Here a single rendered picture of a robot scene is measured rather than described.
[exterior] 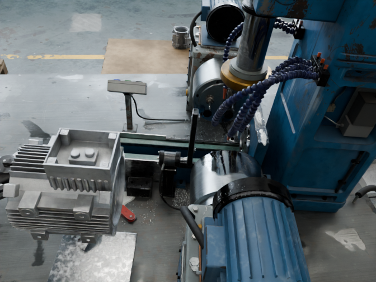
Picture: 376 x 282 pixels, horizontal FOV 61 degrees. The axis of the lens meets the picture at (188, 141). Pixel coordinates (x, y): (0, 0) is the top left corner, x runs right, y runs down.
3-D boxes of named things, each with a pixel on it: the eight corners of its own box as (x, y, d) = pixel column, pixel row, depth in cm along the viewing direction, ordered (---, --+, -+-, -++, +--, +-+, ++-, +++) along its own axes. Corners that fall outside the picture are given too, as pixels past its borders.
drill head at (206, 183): (250, 180, 127) (266, 134, 110) (266, 283, 98) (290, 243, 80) (188, 175, 126) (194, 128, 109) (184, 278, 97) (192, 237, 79)
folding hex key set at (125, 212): (115, 210, 125) (115, 207, 124) (121, 205, 127) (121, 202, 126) (130, 224, 122) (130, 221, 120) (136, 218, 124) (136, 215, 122)
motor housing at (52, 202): (127, 183, 83) (124, 130, 70) (114, 252, 70) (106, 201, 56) (50, 178, 82) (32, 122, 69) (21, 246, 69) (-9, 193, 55)
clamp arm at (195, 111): (193, 161, 121) (200, 108, 104) (193, 167, 119) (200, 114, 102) (184, 160, 121) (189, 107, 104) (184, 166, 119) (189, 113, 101)
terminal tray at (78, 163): (121, 155, 70) (120, 131, 65) (112, 194, 62) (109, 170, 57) (66, 151, 69) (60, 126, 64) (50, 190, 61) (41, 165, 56)
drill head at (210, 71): (236, 86, 175) (245, 44, 158) (243, 130, 149) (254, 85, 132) (191, 83, 174) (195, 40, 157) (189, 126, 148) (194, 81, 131)
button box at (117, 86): (146, 94, 148) (147, 83, 148) (145, 94, 141) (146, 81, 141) (109, 92, 148) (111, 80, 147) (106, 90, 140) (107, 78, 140)
